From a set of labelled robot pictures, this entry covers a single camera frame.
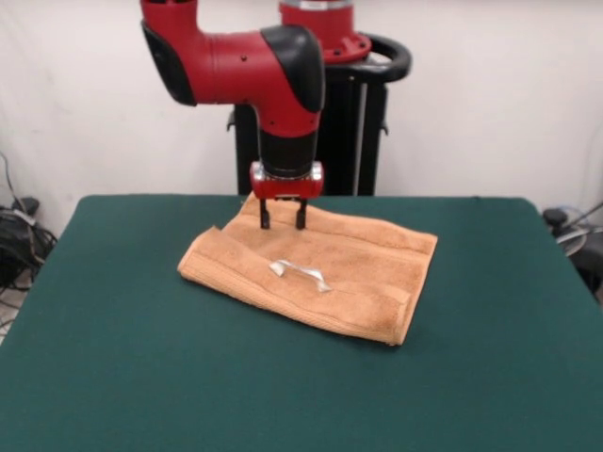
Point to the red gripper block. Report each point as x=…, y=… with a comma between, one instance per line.
x=287, y=188

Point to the orange terry towel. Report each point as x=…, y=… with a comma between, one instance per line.
x=330, y=273

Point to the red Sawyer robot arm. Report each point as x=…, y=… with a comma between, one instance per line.
x=245, y=70

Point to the dark green table cloth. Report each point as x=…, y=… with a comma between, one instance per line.
x=141, y=376

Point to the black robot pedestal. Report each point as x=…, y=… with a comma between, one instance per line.
x=358, y=132

